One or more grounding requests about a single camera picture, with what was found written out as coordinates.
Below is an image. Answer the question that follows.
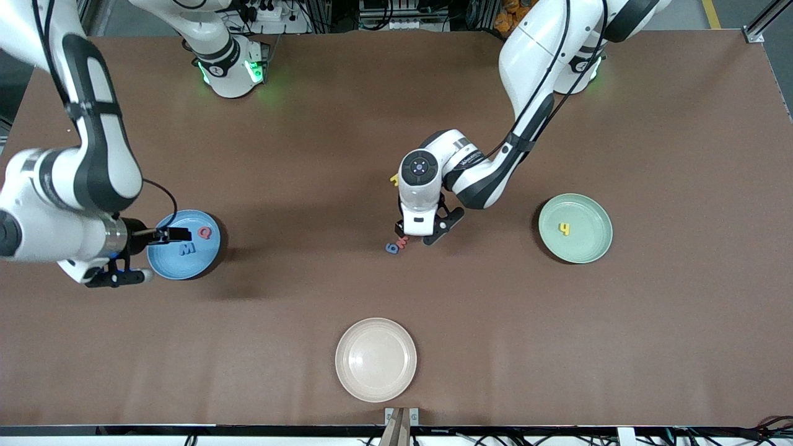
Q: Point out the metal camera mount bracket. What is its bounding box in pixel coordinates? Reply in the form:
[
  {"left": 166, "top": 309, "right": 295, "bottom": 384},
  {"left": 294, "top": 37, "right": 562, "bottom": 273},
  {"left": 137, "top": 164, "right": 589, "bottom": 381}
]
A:
[{"left": 379, "top": 407, "right": 420, "bottom": 446}]

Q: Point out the white power strip with plugs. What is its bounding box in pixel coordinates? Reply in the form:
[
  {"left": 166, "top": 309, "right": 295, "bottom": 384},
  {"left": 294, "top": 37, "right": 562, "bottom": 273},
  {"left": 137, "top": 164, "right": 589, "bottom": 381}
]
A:
[{"left": 239, "top": 0, "right": 310, "bottom": 35}]

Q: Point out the beige plate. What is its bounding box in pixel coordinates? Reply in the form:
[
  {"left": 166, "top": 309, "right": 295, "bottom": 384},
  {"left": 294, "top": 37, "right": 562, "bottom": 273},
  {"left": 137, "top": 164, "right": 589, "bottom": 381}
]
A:
[{"left": 335, "top": 318, "right": 418, "bottom": 403}]

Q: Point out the white socket strip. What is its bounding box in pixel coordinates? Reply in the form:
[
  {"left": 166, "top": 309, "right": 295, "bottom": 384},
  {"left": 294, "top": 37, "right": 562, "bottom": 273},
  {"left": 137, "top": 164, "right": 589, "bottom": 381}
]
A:
[{"left": 359, "top": 0, "right": 450, "bottom": 32}]

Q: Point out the aluminium frame profile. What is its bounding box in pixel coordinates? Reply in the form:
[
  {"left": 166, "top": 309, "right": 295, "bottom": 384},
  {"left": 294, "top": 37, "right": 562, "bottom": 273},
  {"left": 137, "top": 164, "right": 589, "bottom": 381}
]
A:
[{"left": 745, "top": 0, "right": 793, "bottom": 44}]

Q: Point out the blue plate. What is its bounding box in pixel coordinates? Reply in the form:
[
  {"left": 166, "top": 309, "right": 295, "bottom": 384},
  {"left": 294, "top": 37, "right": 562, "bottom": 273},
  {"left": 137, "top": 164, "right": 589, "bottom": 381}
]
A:
[{"left": 146, "top": 209, "right": 222, "bottom": 281}]

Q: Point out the brown table cover sheet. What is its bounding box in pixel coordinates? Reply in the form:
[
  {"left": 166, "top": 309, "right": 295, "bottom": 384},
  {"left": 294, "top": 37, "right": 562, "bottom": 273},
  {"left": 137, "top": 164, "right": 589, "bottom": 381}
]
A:
[{"left": 0, "top": 30, "right": 793, "bottom": 428}]

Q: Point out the green plate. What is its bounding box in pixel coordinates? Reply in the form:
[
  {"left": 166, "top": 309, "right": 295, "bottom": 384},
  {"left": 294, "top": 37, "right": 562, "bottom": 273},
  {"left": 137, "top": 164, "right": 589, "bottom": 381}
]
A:
[{"left": 538, "top": 193, "right": 614, "bottom": 265}]

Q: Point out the black and red cable bundle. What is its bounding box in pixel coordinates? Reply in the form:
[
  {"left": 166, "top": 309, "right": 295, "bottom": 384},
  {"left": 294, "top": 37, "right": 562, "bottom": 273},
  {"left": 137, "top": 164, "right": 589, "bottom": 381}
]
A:
[{"left": 638, "top": 414, "right": 793, "bottom": 446}]

